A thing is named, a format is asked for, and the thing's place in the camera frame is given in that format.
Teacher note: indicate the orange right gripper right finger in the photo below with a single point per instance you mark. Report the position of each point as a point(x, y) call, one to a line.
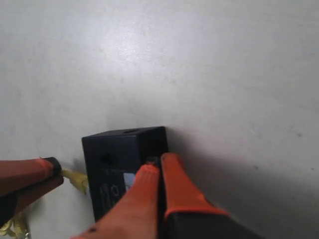
point(188, 214)

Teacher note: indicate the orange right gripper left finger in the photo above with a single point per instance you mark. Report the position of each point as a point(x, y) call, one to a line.
point(135, 216)

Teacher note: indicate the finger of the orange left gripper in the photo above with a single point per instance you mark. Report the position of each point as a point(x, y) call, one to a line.
point(15, 202)
point(18, 174)

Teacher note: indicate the small black network box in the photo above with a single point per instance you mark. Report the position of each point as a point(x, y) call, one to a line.
point(113, 158)

